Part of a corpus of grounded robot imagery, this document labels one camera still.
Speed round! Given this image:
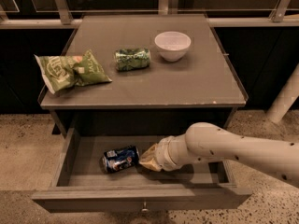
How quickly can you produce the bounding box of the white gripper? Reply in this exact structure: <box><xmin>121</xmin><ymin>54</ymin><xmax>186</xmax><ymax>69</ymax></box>
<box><xmin>139</xmin><ymin>135</ymin><xmax>184</xmax><ymax>172</ymax></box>

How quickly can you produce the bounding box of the blue pepsi can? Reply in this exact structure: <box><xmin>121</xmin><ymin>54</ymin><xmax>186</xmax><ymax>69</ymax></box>
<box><xmin>102</xmin><ymin>146</ymin><xmax>139</xmax><ymax>174</ymax></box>

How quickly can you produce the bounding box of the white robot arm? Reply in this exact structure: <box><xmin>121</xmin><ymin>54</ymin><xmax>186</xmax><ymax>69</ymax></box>
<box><xmin>139</xmin><ymin>122</ymin><xmax>299</xmax><ymax>188</ymax></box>

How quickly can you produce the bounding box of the metal drawer knob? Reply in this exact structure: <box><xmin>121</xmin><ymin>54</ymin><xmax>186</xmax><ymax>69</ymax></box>
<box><xmin>141</xmin><ymin>202</ymin><xmax>149</xmax><ymax>213</ymax></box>

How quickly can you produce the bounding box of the grey cabinet counter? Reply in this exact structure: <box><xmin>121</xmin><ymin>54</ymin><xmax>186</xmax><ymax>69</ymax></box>
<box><xmin>40</xmin><ymin>15</ymin><xmax>248</xmax><ymax>134</ymax></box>

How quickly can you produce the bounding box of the open grey top drawer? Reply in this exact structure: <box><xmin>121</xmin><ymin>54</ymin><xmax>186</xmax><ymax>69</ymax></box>
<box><xmin>32</xmin><ymin>128</ymin><xmax>252</xmax><ymax>213</ymax></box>

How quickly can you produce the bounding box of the green soda can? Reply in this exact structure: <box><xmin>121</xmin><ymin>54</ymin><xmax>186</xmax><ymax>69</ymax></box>
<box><xmin>114</xmin><ymin>48</ymin><xmax>150</xmax><ymax>72</ymax></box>

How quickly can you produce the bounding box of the white bowl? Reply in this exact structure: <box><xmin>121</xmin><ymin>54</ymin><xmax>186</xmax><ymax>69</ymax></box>
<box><xmin>154</xmin><ymin>31</ymin><xmax>192</xmax><ymax>62</ymax></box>

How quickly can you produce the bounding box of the green chip bag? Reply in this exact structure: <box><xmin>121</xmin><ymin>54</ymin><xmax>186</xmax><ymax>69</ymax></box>
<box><xmin>35</xmin><ymin>50</ymin><xmax>111</xmax><ymax>94</ymax></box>

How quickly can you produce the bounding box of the metal window railing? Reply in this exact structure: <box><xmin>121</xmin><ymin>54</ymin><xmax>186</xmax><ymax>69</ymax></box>
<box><xmin>0</xmin><ymin>0</ymin><xmax>299</xmax><ymax>29</ymax></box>

